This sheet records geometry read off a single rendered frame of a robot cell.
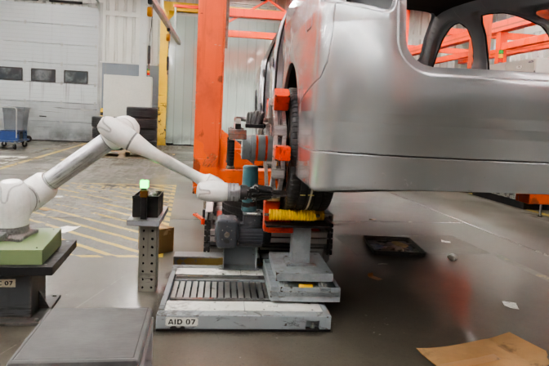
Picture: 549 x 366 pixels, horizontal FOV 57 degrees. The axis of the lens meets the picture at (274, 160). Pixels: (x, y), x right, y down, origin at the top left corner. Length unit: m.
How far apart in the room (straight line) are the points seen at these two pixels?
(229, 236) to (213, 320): 0.67
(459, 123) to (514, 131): 0.19
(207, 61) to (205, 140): 0.48
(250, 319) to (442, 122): 1.32
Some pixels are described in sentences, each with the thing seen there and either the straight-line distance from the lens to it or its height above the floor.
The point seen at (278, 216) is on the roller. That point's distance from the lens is 2.64.
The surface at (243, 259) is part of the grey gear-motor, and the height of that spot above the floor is 0.12.
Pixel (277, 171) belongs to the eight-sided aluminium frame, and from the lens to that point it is 2.47.
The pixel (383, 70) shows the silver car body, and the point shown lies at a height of 1.19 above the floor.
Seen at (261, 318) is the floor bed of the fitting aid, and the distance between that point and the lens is 2.51.
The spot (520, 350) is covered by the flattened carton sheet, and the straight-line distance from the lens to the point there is 2.70.
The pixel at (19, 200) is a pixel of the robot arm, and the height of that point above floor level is 0.57.
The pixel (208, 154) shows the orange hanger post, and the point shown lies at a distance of 3.15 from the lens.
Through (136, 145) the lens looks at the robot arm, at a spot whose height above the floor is 0.85.
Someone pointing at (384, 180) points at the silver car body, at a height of 0.82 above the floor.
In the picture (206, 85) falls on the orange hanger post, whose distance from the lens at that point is 3.15.
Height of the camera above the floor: 1.02
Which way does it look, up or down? 5 degrees down
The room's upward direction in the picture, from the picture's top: 3 degrees clockwise
